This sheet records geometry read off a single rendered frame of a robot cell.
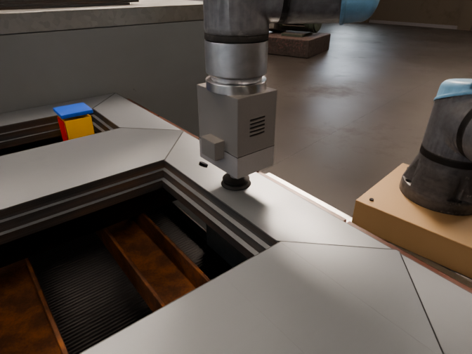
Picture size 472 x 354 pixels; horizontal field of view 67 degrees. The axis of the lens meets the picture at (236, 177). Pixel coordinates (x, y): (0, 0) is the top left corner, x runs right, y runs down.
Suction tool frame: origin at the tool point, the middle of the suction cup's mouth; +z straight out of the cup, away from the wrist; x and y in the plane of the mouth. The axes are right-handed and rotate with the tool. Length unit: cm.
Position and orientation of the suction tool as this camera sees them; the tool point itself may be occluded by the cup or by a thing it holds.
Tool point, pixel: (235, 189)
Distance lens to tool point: 51.7
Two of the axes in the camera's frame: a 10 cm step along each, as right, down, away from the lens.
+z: 0.0, 8.7, 4.9
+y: 6.3, 3.8, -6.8
